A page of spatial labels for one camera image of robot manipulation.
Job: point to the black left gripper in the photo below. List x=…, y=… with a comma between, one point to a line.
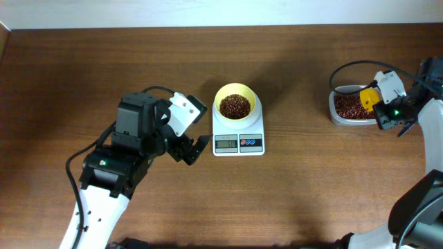
x=177, y=151

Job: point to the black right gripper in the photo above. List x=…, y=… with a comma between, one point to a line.
x=383, y=120

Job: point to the yellow measuring scoop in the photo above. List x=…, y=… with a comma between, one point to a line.
x=369, y=97

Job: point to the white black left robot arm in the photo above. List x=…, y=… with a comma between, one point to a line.
x=145, y=128

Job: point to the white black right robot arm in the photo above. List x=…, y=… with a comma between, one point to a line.
x=415, y=220

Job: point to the white digital kitchen scale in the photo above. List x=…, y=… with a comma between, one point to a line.
x=241, y=137

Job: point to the yellow plastic bowl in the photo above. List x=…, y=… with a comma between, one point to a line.
x=235, y=101

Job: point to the red adzuki beans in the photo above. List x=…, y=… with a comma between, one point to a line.
x=347, y=106

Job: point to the clear plastic bean container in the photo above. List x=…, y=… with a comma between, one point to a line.
x=336, y=119

